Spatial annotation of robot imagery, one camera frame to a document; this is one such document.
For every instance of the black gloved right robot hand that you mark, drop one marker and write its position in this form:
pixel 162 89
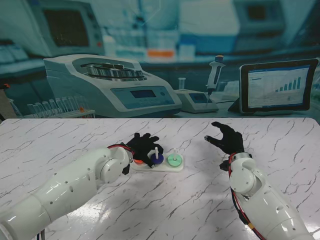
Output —
pixel 232 142

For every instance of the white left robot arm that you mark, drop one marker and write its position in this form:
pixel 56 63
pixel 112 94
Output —
pixel 70 190

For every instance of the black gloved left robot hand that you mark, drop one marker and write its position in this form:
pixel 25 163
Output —
pixel 141 147

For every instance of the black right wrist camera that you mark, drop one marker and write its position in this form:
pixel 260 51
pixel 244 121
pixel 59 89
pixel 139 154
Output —
pixel 225 166

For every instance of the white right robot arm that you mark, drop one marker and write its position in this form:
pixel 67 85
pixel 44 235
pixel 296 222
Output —
pixel 270 210

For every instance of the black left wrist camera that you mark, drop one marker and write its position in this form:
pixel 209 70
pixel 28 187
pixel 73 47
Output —
pixel 127 169

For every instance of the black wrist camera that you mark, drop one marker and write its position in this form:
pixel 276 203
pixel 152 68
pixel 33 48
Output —
pixel 225 166
pixel 127 169

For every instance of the white three-rod tower base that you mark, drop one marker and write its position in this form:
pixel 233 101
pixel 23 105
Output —
pixel 162 168

